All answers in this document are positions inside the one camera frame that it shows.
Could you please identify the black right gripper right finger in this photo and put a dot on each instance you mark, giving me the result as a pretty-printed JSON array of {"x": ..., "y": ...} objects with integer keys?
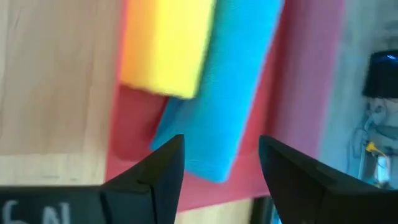
[{"x": 295, "y": 180}]

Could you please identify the yellow microfiber towel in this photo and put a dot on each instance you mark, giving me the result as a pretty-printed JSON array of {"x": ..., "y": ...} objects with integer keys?
[{"x": 168, "y": 46}]

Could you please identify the teal microfiber towel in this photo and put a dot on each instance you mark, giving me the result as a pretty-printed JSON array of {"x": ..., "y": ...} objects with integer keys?
[{"x": 227, "y": 93}]

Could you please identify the red plastic basket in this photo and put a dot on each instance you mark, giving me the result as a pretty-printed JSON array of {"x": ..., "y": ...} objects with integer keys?
[{"x": 295, "y": 77}]

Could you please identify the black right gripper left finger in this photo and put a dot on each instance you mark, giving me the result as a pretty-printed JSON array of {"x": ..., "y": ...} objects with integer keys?
[{"x": 155, "y": 186}]

